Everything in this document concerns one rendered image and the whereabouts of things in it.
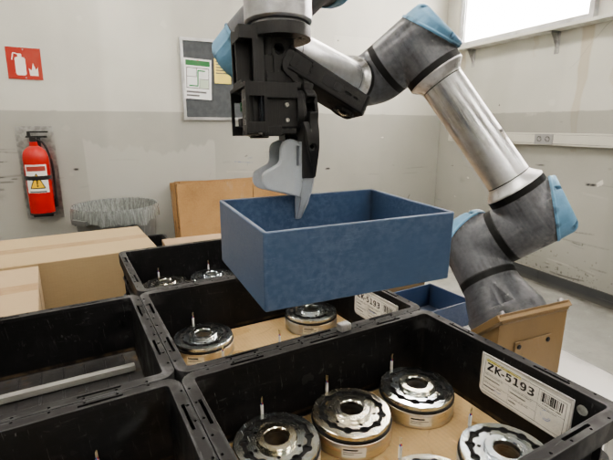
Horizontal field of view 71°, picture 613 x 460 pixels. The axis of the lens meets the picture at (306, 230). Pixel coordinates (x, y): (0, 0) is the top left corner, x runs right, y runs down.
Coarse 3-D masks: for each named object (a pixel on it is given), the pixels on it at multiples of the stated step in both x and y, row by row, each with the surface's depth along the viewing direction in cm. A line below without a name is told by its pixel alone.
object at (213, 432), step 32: (384, 320) 66; (448, 320) 66; (288, 352) 57; (512, 352) 57; (192, 384) 50; (576, 384) 50; (608, 416) 44; (224, 448) 40; (544, 448) 40; (576, 448) 41
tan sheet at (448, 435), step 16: (464, 400) 63; (304, 416) 60; (464, 416) 60; (480, 416) 60; (400, 432) 57; (416, 432) 57; (432, 432) 57; (448, 432) 57; (416, 448) 54; (432, 448) 54; (448, 448) 54
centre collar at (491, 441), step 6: (486, 438) 50; (492, 438) 50; (498, 438) 50; (504, 438) 50; (510, 438) 50; (486, 444) 49; (492, 444) 49; (510, 444) 50; (516, 444) 49; (522, 444) 49; (486, 450) 49; (492, 450) 48; (522, 450) 48; (528, 450) 48; (492, 456) 48; (498, 456) 48
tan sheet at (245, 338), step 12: (252, 324) 87; (264, 324) 87; (276, 324) 87; (240, 336) 82; (252, 336) 82; (264, 336) 82; (276, 336) 82; (288, 336) 82; (240, 348) 78; (252, 348) 78
